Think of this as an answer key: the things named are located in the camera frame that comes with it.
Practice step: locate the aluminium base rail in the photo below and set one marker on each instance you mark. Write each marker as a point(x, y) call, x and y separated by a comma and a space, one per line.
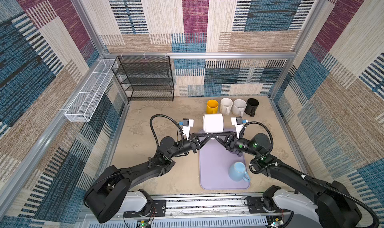
point(199, 211)

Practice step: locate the white mug dark rim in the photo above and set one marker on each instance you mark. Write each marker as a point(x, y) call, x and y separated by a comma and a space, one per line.
point(213, 123)

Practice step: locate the black mug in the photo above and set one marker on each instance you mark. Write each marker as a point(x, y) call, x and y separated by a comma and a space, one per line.
point(252, 105)

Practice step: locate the white tall mug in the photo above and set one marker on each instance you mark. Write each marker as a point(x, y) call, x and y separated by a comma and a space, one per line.
point(226, 106)

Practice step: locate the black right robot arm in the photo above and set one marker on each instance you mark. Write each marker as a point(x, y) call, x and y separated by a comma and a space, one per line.
point(329, 204)

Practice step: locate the black wire shelf rack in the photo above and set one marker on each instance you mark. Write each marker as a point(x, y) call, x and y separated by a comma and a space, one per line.
point(145, 78)

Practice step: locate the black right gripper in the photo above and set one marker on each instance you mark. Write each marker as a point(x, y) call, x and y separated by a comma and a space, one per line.
point(230, 142)

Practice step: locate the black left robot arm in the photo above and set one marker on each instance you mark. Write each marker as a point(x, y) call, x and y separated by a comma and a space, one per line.
point(105, 197)

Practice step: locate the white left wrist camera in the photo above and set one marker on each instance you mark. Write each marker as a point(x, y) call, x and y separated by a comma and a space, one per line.
point(186, 125)

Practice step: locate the lavender plastic tray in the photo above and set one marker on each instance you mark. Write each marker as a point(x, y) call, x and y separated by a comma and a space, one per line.
point(215, 162)

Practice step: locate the white wire mesh basket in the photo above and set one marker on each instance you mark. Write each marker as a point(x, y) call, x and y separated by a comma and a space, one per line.
point(90, 95)

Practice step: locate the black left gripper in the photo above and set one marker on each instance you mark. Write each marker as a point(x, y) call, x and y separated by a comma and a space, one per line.
point(195, 145)

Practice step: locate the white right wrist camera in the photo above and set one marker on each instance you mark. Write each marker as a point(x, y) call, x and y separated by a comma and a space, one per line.
point(238, 122)

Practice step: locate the yellow mug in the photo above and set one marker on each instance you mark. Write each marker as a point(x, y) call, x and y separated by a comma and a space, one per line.
point(212, 107)

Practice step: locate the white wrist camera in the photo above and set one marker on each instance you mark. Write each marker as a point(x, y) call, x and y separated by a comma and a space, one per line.
point(238, 122)
point(186, 125)

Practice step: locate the light blue mug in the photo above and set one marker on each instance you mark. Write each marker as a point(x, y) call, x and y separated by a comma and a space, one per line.
point(238, 172)

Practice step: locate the white speckled mug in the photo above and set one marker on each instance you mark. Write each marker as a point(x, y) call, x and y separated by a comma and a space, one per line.
point(238, 108)

